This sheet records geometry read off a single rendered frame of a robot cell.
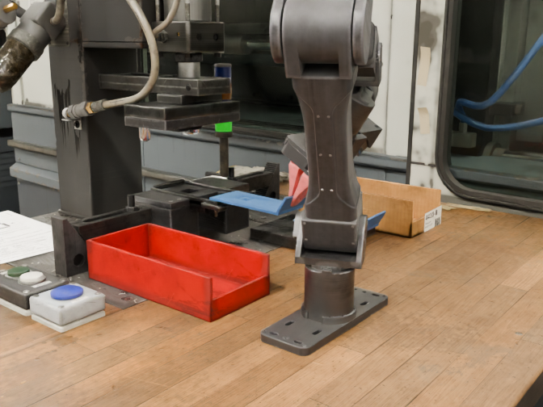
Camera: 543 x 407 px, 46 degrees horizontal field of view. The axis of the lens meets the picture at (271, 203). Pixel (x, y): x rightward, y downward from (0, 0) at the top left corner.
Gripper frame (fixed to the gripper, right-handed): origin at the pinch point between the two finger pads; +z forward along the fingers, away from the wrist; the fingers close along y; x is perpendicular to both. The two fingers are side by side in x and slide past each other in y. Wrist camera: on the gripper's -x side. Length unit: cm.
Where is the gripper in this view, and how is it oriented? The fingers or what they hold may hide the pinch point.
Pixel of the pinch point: (294, 200)
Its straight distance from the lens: 99.3
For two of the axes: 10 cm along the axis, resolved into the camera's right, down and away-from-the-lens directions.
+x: -5.9, 1.7, -7.9
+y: -6.8, -6.4, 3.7
